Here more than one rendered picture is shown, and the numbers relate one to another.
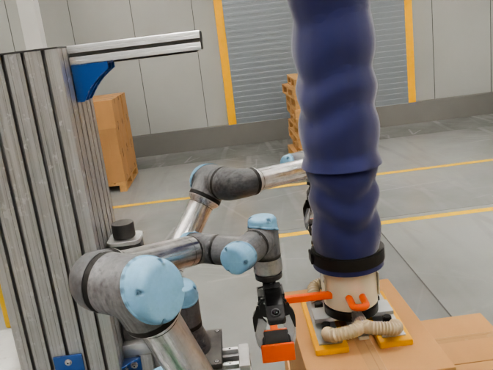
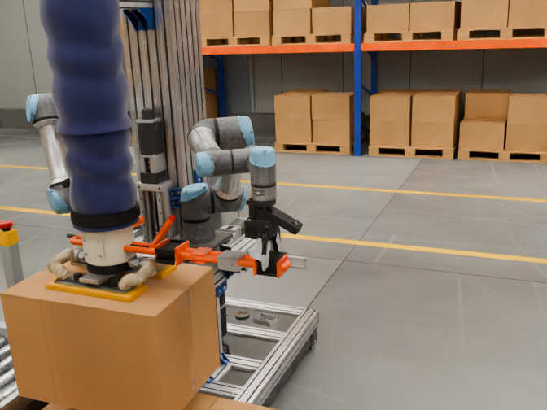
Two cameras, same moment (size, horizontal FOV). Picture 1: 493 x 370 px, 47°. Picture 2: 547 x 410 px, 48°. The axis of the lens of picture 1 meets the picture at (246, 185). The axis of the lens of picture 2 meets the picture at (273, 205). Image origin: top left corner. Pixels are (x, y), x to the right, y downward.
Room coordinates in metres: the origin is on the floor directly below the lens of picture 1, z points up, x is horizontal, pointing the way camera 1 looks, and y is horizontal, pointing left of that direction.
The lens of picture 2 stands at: (2.97, -1.86, 1.90)
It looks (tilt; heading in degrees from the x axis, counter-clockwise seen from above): 16 degrees down; 114
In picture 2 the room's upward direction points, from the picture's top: 2 degrees counter-clockwise
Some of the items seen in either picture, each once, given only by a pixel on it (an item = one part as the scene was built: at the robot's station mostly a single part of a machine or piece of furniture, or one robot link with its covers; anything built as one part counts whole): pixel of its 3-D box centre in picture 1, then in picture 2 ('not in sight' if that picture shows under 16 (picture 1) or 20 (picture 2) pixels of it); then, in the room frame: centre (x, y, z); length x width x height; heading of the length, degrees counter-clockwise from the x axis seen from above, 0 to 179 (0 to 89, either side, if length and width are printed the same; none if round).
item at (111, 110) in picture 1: (91, 130); not in sight; (8.74, 2.26, 0.87); 1.20 x 1.01 x 1.74; 1
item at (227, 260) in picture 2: not in sight; (231, 260); (2.13, -0.28, 1.19); 0.07 x 0.07 x 0.04; 1
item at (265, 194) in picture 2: not in sight; (263, 193); (2.24, -0.28, 1.42); 0.08 x 0.08 x 0.05
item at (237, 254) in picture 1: (238, 252); not in sight; (1.30, 0.04, 1.50); 0.11 x 0.11 x 0.08; 58
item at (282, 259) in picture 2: not in sight; (270, 264); (2.26, -0.29, 1.20); 0.08 x 0.07 x 0.05; 1
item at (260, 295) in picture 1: (270, 291); not in sight; (1.39, -0.03, 1.35); 0.09 x 0.08 x 0.12; 1
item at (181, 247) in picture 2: not in sight; (172, 251); (1.91, -0.28, 1.20); 0.10 x 0.08 x 0.06; 91
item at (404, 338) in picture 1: (381, 312); (95, 282); (1.66, -0.38, 1.10); 0.34 x 0.10 x 0.05; 1
